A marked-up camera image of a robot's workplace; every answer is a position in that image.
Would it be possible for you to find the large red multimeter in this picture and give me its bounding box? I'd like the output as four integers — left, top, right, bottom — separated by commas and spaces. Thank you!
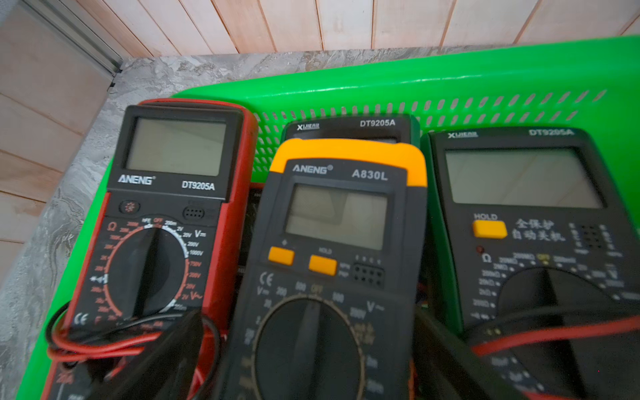
40, 98, 258, 399

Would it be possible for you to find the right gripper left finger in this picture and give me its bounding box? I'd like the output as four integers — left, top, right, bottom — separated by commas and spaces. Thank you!
94, 311, 204, 399

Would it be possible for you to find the green plastic basket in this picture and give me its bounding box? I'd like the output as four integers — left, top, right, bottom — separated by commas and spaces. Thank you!
1, 37, 639, 399

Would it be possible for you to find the green DT9205A multimeter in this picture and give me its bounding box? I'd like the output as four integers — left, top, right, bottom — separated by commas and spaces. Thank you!
281, 113, 420, 147

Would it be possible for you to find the yellow multimeter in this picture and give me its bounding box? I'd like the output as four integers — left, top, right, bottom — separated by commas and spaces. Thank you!
212, 138, 428, 399

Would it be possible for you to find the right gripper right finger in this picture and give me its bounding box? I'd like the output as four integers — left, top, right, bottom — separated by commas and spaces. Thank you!
412, 308, 525, 399

